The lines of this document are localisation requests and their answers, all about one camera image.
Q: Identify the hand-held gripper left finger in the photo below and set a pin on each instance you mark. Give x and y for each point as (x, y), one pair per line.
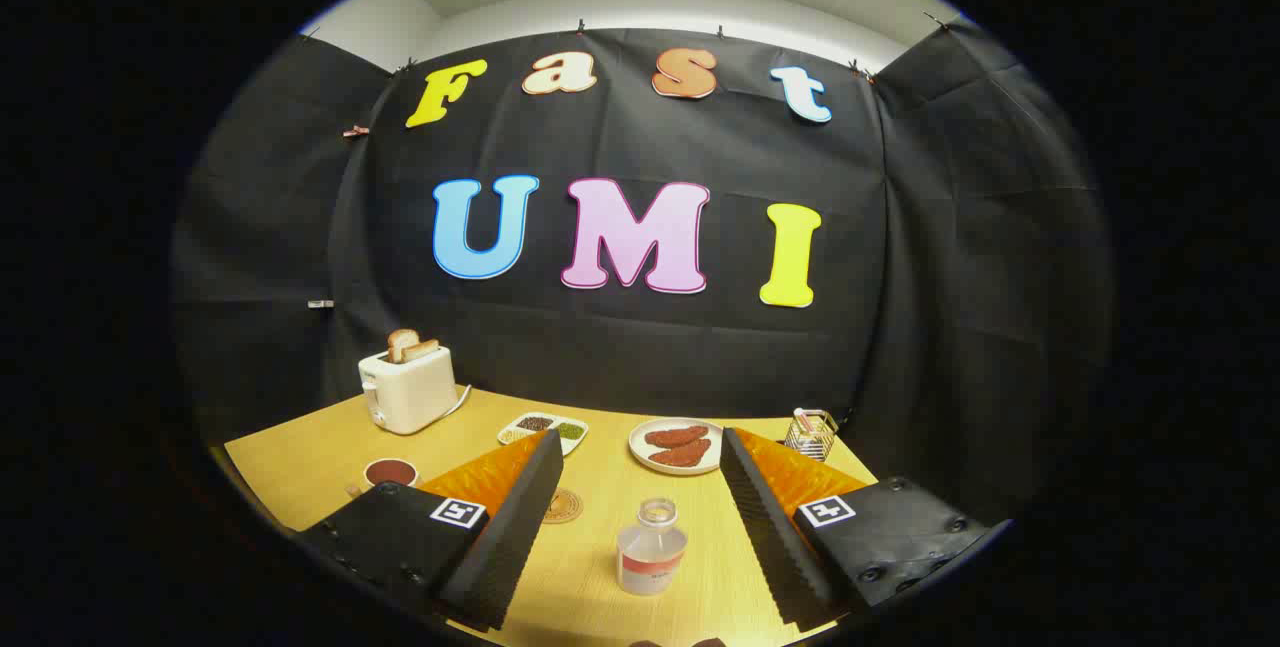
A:
(515, 537)

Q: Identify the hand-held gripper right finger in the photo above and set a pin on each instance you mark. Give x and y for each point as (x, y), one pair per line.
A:
(775, 547)

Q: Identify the round wooden coaster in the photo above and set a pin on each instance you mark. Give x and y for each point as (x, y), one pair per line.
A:
(566, 509)

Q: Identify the clear juice bottle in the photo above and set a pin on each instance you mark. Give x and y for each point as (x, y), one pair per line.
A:
(650, 557)

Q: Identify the white divided dish of beans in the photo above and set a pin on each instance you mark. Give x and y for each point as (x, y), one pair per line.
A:
(545, 424)

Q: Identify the brown meat patty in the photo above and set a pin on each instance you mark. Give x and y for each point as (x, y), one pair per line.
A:
(682, 454)
(678, 436)

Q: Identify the white plate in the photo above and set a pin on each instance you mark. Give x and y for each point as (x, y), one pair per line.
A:
(640, 452)

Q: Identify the white toaster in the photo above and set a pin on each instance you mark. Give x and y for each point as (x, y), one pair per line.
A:
(410, 392)

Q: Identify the toast slice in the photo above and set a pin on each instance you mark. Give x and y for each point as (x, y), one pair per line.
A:
(424, 349)
(402, 342)

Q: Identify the wooden table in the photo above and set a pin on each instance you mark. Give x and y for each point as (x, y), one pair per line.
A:
(320, 447)

